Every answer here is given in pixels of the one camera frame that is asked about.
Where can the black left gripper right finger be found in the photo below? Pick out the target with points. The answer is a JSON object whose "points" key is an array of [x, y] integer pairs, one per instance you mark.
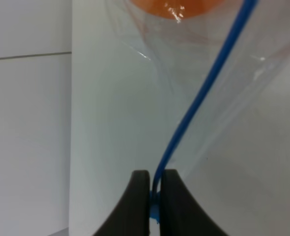
{"points": [[180, 214]]}

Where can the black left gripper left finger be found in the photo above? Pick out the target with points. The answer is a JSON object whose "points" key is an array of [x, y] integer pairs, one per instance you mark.
{"points": [[130, 217]]}

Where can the clear zip bag blue seal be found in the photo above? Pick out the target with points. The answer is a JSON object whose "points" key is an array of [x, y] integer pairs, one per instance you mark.
{"points": [[224, 77]]}

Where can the orange fruit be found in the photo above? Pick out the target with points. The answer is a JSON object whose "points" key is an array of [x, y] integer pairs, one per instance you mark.
{"points": [[172, 9]]}

